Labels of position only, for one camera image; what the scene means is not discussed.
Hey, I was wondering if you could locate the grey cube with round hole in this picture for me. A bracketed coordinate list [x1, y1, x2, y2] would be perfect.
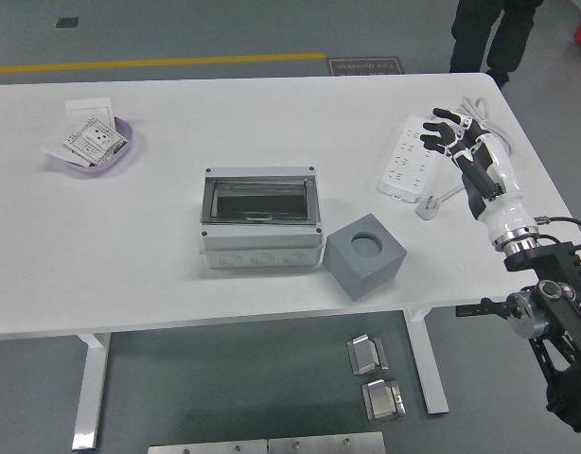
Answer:
[326, 212, 409, 302]

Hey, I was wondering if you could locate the printed white socket panel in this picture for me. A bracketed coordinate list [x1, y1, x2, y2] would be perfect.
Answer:
[62, 116, 129, 166]

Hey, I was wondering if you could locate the white power strip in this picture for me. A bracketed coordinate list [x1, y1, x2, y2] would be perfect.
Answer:
[378, 114, 446, 203]

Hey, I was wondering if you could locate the plain white switch plate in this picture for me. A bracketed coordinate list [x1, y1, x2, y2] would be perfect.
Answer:
[64, 96, 116, 131]

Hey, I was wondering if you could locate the transparent hinged box lid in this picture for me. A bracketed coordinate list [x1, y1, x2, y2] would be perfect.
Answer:
[200, 175, 319, 224]

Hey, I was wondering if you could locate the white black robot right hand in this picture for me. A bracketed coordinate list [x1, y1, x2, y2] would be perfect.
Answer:
[420, 106, 540, 242]

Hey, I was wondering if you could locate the flat white cover plate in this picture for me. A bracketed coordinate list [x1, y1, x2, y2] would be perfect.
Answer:
[41, 136, 93, 167]

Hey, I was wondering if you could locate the white power cord with plug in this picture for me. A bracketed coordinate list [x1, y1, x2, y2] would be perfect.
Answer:
[415, 96, 514, 221]

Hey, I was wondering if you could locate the grey plastic junction box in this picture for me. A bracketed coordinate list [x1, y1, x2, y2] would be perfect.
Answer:
[199, 165, 326, 270]

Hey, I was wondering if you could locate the grey metal base plate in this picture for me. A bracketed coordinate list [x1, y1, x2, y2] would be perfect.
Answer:
[147, 439, 269, 454]
[267, 430, 386, 454]

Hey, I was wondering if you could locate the white table leg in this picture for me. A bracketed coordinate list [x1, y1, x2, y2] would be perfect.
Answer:
[403, 309, 450, 416]
[71, 333, 112, 451]

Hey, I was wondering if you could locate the silver metal foot block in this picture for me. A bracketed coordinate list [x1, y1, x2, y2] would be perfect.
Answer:
[346, 333, 390, 376]
[361, 377, 408, 424]

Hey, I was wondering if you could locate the dark floor sign with text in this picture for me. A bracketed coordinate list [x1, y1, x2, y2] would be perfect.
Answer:
[326, 56, 406, 77]

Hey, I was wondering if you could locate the black table control panel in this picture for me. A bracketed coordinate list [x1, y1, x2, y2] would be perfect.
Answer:
[454, 305, 498, 317]

